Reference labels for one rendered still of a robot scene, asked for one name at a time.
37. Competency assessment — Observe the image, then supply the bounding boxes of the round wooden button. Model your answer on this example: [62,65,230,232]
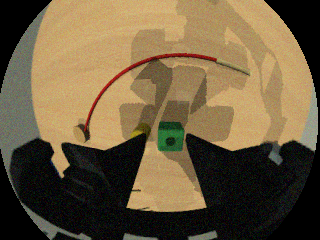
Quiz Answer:
[73,124,89,144]

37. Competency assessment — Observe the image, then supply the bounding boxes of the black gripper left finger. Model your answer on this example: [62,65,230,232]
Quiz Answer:
[60,133,147,208]

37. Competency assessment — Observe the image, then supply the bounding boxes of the olive yellow cylinder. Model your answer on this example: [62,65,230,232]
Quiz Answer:
[129,123,152,141]

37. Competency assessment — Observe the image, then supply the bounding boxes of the red string with wooden stick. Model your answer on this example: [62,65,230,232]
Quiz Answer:
[84,53,252,132]

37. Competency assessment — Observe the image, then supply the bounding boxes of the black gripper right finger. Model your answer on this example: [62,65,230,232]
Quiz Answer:
[185,133,273,208]

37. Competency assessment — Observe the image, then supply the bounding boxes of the green block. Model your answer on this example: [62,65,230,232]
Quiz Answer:
[159,121,185,152]

